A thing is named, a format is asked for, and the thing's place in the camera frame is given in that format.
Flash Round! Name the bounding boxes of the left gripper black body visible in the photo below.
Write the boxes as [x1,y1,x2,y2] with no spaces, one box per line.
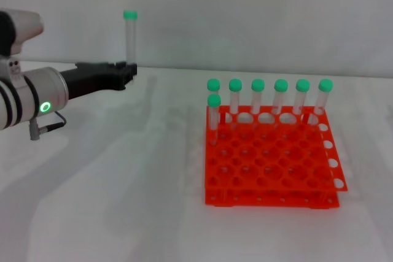
[59,62,126,101]

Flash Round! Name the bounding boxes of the green-capped clear test tube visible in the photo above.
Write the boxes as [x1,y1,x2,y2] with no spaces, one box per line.
[206,78,221,112]
[271,79,289,128]
[207,93,222,147]
[291,79,310,126]
[228,79,243,129]
[122,9,138,85]
[251,79,265,129]
[313,79,334,125]

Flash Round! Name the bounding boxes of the orange test tube rack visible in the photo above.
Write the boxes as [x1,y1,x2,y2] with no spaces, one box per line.
[204,104,349,209]

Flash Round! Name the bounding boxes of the cable with metal connector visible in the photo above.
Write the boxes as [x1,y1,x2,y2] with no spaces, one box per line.
[28,110,67,141]

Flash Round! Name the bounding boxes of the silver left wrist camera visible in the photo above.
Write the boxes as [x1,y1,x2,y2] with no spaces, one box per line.
[0,8,45,58]

